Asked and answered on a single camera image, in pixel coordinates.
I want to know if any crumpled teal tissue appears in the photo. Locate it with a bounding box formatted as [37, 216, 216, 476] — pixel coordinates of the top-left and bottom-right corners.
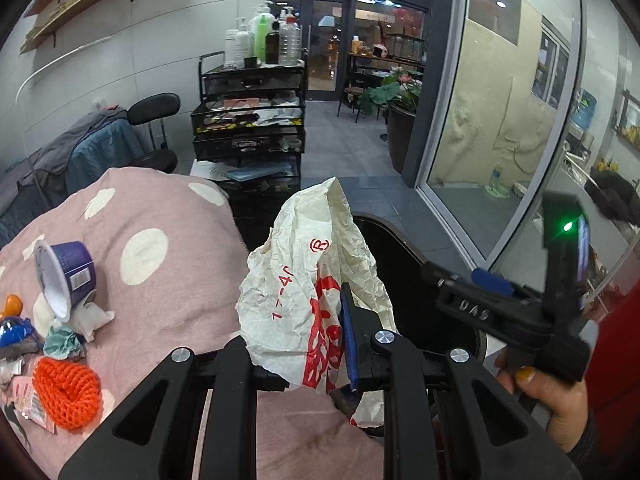
[43, 325, 87, 362]

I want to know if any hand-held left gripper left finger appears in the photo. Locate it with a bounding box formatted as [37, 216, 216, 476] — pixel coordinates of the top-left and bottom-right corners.
[59, 336, 290, 480]

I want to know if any white tissue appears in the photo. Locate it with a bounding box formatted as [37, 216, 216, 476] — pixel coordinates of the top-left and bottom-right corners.
[32, 294, 116, 343]

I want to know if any clear plastic bottle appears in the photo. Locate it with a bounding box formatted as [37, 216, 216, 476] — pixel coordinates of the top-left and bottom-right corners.
[278, 14, 302, 67]

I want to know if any white curved pipe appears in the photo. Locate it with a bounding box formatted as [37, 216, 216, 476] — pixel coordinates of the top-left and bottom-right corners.
[15, 37, 114, 104]

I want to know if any orange foam net sleeve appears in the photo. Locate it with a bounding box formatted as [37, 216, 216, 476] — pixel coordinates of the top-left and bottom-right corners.
[32, 356, 104, 431]

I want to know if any wooden bar stool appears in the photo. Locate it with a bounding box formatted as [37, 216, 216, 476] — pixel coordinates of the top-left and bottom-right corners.
[337, 85, 365, 125]

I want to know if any dark brown bottle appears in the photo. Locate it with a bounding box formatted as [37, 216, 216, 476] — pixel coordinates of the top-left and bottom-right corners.
[265, 22, 282, 66]

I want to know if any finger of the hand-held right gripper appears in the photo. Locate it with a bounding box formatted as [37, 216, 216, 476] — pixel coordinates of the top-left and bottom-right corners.
[420, 259, 526, 301]

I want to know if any purple plastic cup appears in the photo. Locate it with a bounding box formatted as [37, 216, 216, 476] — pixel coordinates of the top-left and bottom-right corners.
[33, 240, 97, 322]

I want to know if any black trash bin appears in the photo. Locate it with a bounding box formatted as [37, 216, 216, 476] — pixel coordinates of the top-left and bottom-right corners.
[350, 212, 490, 411]

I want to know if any black mesh trolley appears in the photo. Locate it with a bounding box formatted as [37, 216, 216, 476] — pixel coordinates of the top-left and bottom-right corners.
[190, 52, 307, 223]

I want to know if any blue water jug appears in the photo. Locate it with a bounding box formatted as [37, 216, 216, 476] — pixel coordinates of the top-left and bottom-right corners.
[570, 90, 599, 132]

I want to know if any potted green plant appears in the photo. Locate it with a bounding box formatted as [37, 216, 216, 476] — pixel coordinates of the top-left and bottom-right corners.
[357, 66, 427, 175]

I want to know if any white red-printed paper bag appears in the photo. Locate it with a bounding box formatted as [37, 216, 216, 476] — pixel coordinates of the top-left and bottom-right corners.
[236, 176, 398, 428]

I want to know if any black stool chair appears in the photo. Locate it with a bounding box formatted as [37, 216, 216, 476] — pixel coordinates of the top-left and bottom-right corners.
[124, 92, 181, 175]

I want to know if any pink polka dot blanket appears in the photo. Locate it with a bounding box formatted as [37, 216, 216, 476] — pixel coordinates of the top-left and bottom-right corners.
[0, 166, 388, 480]

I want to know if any glass entrance door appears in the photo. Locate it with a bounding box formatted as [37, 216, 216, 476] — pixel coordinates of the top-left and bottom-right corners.
[306, 0, 352, 102]

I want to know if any blue shiny wrapper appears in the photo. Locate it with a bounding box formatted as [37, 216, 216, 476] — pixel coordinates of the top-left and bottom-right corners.
[0, 316, 35, 349]

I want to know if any pink printed packet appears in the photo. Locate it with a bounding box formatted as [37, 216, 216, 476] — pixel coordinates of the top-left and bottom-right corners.
[0, 375, 57, 434]

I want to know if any grey blanket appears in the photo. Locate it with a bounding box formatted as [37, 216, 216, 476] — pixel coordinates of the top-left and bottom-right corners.
[17, 106, 132, 178]

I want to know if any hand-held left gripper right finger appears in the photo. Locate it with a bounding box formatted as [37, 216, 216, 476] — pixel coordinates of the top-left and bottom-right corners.
[341, 284, 584, 480]

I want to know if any white pump bottle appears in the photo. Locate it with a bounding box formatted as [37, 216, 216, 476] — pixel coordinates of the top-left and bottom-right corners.
[223, 16, 251, 69]

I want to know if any green bottle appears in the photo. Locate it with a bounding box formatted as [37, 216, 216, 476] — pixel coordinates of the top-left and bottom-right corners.
[254, 14, 275, 63]

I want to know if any person's red clothing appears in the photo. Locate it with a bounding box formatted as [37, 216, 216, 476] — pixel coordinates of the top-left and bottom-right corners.
[582, 270, 640, 463]

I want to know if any person's right hand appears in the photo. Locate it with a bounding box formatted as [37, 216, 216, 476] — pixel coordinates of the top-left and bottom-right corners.
[494, 350, 592, 453]

